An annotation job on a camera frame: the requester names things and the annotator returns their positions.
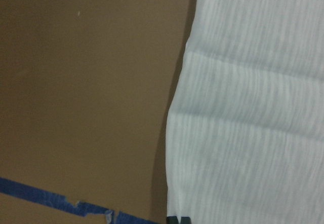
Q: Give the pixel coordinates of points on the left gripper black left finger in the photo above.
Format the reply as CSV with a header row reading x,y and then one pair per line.
x,y
172,220

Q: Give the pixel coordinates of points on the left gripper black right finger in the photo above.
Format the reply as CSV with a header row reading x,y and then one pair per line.
x,y
185,220

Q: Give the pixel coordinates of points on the light blue button-up shirt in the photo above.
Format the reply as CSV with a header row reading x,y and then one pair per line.
x,y
244,135

